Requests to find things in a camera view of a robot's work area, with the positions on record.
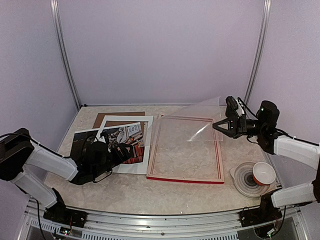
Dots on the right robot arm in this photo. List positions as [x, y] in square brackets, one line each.
[275, 142]

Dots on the front aluminium rail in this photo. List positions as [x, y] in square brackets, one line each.
[101, 225]

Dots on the clear acrylic sheet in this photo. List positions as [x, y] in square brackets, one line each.
[191, 123]

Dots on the right aluminium post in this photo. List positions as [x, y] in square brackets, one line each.
[259, 49]

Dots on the white photo mat board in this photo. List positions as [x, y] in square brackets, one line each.
[113, 120]

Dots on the aluminium post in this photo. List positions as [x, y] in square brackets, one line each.
[54, 5]
[259, 49]

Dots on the white orange bowl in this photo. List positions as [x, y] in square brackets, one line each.
[263, 174]

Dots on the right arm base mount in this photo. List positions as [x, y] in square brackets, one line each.
[254, 216]

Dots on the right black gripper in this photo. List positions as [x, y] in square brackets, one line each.
[239, 128]

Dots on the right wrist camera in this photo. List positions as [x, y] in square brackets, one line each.
[233, 108]

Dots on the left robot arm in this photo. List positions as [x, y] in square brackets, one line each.
[18, 151]

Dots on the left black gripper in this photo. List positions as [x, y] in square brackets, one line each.
[128, 156]

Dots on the clear glass plate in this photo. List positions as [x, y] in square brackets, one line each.
[243, 180]

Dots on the cat and books photo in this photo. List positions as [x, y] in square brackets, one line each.
[131, 134]

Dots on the left aluminium post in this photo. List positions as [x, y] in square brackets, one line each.
[54, 5]

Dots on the red wooden picture frame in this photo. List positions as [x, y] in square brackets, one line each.
[185, 162]

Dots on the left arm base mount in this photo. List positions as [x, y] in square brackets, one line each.
[70, 217]

